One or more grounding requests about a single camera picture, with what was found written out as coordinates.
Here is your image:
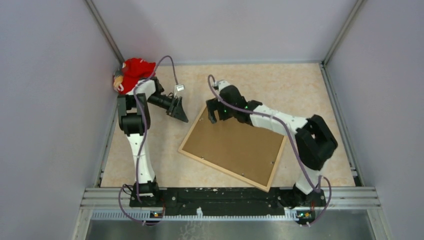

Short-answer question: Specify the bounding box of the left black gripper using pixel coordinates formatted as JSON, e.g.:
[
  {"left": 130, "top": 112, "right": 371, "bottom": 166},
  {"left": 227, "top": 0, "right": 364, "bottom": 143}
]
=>
[{"left": 146, "top": 93, "right": 188, "bottom": 123}]

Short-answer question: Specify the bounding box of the brown frame backing board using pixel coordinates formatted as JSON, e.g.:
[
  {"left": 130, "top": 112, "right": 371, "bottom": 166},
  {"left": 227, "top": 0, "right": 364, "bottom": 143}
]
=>
[{"left": 181, "top": 107, "right": 285, "bottom": 188}]

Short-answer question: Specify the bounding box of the wooden picture frame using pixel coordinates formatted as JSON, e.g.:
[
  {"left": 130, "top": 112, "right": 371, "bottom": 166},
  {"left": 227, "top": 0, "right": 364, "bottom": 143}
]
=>
[{"left": 177, "top": 104, "right": 288, "bottom": 193}]

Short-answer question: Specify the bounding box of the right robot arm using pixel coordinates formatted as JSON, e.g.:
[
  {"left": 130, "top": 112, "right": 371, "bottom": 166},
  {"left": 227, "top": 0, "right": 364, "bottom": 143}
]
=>
[{"left": 206, "top": 80, "right": 338, "bottom": 209}]

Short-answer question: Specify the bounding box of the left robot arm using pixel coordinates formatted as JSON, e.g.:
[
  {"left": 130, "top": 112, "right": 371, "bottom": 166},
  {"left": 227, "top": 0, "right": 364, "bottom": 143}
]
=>
[{"left": 117, "top": 77, "right": 189, "bottom": 207}]

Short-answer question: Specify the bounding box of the red crumpled cloth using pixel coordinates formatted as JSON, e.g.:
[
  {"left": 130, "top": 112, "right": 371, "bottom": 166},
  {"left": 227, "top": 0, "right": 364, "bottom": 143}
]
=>
[{"left": 112, "top": 58, "right": 157, "bottom": 95}]

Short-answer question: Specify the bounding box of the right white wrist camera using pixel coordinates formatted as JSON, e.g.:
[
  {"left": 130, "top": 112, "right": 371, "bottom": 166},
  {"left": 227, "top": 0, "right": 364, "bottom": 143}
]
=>
[{"left": 212, "top": 80, "right": 231, "bottom": 92}]

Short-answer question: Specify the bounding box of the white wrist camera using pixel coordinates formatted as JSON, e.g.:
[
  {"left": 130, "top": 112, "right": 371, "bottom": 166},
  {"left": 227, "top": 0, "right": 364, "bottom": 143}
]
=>
[
  {"left": 212, "top": 80, "right": 231, "bottom": 92},
  {"left": 174, "top": 84, "right": 185, "bottom": 97}
]

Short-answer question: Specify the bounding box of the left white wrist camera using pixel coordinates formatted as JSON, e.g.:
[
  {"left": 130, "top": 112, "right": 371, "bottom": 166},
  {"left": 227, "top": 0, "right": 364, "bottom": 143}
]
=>
[{"left": 174, "top": 84, "right": 185, "bottom": 97}]

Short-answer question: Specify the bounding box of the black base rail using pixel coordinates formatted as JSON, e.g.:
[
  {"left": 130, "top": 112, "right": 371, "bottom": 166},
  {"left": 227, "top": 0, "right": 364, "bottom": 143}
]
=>
[{"left": 129, "top": 187, "right": 326, "bottom": 217}]

